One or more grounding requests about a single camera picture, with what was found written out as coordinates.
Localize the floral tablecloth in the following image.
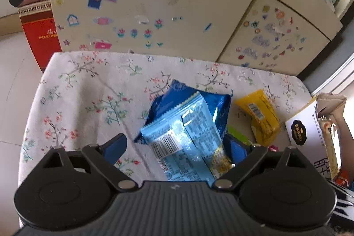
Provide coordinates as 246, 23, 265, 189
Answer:
18, 51, 317, 189

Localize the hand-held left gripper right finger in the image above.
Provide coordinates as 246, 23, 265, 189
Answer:
214, 134, 314, 193

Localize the light blue snack packet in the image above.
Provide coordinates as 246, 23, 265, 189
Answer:
140, 92, 235, 182

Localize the dark blue snack packet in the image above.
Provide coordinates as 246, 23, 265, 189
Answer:
133, 79, 232, 144

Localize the white refrigerator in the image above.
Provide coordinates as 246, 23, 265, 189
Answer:
297, 15, 354, 95

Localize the large yellow snack packet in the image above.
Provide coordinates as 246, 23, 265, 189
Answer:
234, 89, 282, 146

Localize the printed cardboard box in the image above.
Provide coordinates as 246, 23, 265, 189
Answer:
285, 94, 354, 192

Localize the green snack packet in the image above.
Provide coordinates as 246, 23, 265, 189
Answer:
225, 125, 258, 146

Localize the red carton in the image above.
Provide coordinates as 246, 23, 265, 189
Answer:
17, 0, 63, 73

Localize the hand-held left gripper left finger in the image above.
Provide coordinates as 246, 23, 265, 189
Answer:
37, 133, 138, 193

